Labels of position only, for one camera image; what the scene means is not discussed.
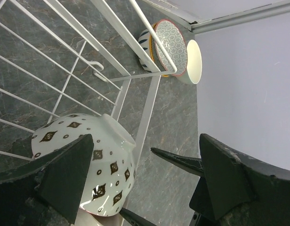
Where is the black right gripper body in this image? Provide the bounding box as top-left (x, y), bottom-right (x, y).
top-left (189, 177), bottom-right (220, 226)

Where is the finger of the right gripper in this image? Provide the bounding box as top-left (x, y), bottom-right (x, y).
top-left (151, 147), bottom-right (204, 177)
top-left (120, 208), bottom-right (150, 226)

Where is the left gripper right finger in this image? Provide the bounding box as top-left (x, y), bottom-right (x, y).
top-left (199, 134), bottom-right (290, 226)

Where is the white bowl teal leaf pattern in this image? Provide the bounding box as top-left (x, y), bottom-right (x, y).
top-left (138, 29), bottom-right (166, 72)

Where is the grey dotted bowl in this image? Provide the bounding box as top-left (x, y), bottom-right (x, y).
top-left (151, 19), bottom-right (188, 77)

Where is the yellow sun pattern bowl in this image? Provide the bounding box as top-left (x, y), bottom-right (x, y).
top-left (71, 209), bottom-right (124, 226)

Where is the plain white ribbed bowl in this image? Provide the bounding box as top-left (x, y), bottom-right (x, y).
top-left (177, 40), bottom-right (202, 85)

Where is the white bowl dark diamond pattern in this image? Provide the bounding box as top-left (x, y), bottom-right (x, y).
top-left (31, 113), bottom-right (136, 217)

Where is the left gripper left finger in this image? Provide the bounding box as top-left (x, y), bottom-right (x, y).
top-left (0, 134), bottom-right (94, 226)

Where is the white wire dish rack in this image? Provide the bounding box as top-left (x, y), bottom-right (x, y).
top-left (0, 0), bottom-right (178, 226)

